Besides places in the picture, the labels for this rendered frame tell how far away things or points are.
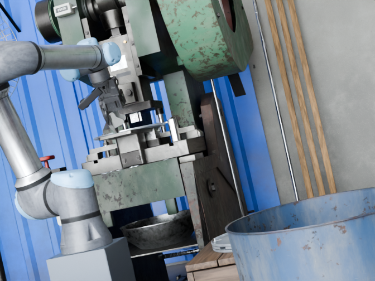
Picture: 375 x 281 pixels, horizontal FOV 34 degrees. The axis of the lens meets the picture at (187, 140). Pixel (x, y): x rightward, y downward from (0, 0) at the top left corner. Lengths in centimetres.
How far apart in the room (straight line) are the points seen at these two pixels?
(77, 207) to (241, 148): 194
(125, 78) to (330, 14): 152
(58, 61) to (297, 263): 100
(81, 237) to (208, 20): 88
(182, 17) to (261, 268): 118
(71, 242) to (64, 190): 15
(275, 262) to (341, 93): 247
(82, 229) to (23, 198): 23
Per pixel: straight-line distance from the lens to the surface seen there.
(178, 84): 270
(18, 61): 176
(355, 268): 117
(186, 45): 224
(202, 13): 217
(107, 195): 238
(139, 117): 255
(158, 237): 244
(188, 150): 236
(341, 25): 362
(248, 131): 360
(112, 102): 224
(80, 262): 176
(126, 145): 240
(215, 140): 271
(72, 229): 179
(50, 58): 184
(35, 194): 187
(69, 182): 178
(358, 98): 359
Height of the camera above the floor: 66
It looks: 1 degrees up
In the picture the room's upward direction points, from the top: 13 degrees counter-clockwise
